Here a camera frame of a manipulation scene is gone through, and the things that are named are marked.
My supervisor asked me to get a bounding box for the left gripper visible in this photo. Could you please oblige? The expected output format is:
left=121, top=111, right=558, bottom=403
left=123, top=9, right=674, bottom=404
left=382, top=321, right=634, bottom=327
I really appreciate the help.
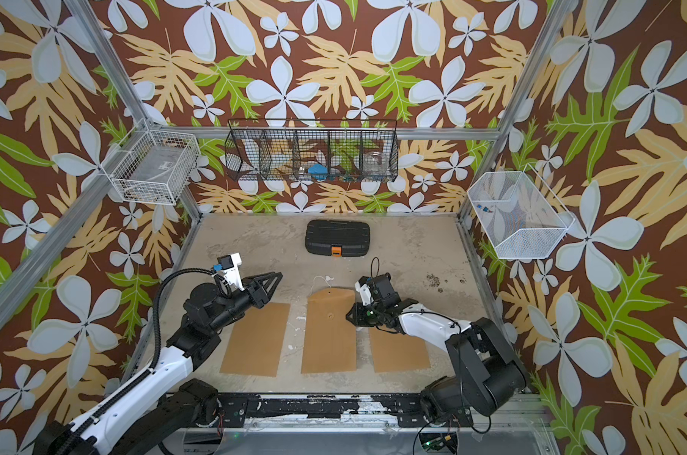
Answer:
left=209, top=269, right=280, bottom=335

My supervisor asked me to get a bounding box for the brown file bag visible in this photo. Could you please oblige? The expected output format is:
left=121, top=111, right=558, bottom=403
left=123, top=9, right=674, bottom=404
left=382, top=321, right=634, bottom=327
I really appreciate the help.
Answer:
left=301, top=287, right=357, bottom=375
left=369, top=328, right=431, bottom=373
left=220, top=303, right=290, bottom=377

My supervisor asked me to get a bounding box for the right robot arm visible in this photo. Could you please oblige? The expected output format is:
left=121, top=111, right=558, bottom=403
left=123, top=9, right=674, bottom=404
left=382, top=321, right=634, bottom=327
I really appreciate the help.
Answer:
left=346, top=273, right=529, bottom=427

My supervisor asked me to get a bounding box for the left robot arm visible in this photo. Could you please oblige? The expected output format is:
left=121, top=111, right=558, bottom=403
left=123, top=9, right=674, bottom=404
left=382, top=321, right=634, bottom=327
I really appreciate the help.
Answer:
left=32, top=269, right=283, bottom=454

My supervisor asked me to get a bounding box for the black tool case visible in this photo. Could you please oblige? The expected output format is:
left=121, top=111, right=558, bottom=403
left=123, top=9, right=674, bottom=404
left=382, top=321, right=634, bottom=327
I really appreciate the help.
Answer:
left=305, top=219, right=371, bottom=257

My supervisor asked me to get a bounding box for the blue item in basket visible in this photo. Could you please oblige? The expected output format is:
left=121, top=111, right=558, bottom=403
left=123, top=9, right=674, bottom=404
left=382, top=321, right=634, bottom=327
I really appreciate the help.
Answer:
left=307, top=163, right=329, bottom=182

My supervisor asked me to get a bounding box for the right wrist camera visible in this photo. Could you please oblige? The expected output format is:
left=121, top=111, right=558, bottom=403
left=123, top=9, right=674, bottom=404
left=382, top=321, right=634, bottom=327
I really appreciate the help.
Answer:
left=355, top=277, right=373, bottom=306

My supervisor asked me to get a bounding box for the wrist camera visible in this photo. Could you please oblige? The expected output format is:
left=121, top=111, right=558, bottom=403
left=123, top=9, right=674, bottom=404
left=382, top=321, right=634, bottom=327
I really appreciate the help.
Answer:
left=355, top=277, right=373, bottom=306
left=214, top=253, right=245, bottom=291

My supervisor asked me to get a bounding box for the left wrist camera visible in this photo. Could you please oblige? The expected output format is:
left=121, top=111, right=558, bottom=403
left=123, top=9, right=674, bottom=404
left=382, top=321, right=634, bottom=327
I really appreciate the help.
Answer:
left=214, top=253, right=245, bottom=291

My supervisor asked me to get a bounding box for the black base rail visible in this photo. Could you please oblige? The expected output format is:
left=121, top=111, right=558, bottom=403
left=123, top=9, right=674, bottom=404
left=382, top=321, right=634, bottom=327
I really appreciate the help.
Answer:
left=195, top=392, right=473, bottom=428

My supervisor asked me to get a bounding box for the black wire basket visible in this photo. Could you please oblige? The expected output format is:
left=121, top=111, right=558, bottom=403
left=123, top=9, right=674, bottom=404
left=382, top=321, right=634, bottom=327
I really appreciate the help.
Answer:
left=223, top=119, right=400, bottom=182

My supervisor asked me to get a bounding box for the white wire basket left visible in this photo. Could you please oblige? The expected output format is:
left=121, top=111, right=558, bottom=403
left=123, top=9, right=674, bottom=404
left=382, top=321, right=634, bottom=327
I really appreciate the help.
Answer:
left=106, top=129, right=200, bottom=206

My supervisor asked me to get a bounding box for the white wire basket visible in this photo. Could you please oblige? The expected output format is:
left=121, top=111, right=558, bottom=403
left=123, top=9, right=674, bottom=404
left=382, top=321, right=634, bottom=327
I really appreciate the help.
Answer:
left=106, top=129, right=200, bottom=206
left=468, top=166, right=576, bottom=262

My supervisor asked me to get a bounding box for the white wire basket right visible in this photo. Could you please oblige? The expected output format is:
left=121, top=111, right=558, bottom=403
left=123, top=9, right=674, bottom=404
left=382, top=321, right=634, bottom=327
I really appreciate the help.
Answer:
left=468, top=166, right=576, bottom=262

